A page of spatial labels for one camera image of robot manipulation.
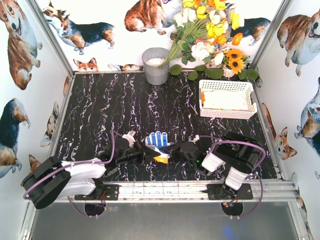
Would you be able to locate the blue dotted glove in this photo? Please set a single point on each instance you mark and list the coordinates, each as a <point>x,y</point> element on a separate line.
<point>157,140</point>

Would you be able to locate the artificial flower bouquet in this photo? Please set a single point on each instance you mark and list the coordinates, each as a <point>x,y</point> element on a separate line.
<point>209,31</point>

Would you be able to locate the yellow coated glove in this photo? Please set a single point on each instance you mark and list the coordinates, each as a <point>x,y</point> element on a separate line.
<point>223,100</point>

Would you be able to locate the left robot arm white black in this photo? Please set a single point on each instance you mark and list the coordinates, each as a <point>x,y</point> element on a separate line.
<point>56,179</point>

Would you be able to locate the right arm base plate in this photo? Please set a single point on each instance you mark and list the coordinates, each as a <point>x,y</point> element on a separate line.
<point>224,192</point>

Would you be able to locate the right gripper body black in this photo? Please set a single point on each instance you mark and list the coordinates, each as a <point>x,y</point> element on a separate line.
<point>176,150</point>

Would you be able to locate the grey metal bucket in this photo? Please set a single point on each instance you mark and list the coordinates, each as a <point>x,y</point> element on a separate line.
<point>155,67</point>

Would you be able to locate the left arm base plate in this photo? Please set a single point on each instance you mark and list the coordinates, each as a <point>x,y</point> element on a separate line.
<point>108,192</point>

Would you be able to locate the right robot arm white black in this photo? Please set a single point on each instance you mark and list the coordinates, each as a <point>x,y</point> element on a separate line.
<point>242,154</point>

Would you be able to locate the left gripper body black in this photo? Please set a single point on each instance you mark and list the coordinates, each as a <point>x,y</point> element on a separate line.
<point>141,153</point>

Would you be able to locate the white perforated storage basket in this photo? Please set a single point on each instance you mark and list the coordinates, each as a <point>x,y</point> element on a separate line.
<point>245,88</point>

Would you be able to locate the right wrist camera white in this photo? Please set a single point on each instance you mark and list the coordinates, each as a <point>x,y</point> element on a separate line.
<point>193,139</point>

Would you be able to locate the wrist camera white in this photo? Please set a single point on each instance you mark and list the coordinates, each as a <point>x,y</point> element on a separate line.
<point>130,137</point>
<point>193,139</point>

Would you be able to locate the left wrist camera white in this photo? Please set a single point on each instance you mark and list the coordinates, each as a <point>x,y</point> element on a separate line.
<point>130,137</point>

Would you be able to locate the white glove orange cuff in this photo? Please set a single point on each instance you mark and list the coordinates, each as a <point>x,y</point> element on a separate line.
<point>162,158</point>

